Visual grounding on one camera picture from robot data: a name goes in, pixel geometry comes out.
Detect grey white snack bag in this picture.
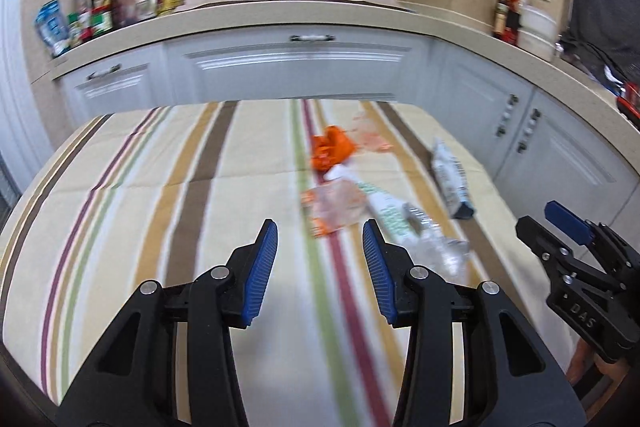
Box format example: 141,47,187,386
430,138,476,220

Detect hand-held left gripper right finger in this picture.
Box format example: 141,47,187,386
361,219,587,427

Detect red object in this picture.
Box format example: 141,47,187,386
616,79,640,118

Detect white stacked containers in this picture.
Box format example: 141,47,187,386
517,4,558,60

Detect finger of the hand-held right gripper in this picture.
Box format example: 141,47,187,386
544,201,640,279
515,215,581,283

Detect orange wrapper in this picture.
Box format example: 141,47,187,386
310,125,357,172

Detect short drawer handle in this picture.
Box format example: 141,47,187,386
87,64,122,80

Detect dark glass bottle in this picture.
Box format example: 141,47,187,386
492,0,511,38

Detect striped tablecloth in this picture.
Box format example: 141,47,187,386
0,99,576,427

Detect crushed clear plastic bottle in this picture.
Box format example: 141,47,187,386
322,163,472,278

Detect clear orange-printed wrapper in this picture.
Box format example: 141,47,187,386
300,179,371,239

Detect dark sauce bottles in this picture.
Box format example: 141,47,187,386
505,0,523,45

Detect clear pink-printed wrapper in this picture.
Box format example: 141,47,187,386
350,112,393,155

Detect cabinet door handle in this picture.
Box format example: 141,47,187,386
495,94,518,138
517,109,541,155

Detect blue white packet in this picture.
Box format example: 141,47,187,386
34,0,71,58

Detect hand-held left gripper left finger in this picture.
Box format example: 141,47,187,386
55,218,279,427

